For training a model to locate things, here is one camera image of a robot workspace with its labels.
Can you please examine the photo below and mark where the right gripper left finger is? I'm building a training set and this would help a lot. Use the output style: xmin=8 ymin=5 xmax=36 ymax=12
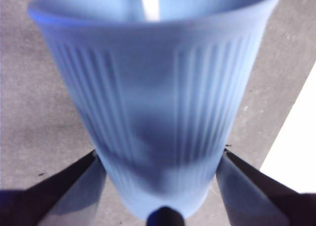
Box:
xmin=0 ymin=148 xmax=107 ymax=226

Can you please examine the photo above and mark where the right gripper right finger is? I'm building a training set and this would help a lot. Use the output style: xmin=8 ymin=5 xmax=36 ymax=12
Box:
xmin=215 ymin=147 xmax=316 ymax=226

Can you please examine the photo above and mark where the blue ribbed plastic cup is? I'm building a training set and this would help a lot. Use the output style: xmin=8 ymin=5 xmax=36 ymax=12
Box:
xmin=26 ymin=0 xmax=280 ymax=221

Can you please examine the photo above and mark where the grey-handled sponge cup brush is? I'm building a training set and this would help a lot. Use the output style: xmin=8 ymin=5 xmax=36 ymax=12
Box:
xmin=139 ymin=0 xmax=161 ymax=22

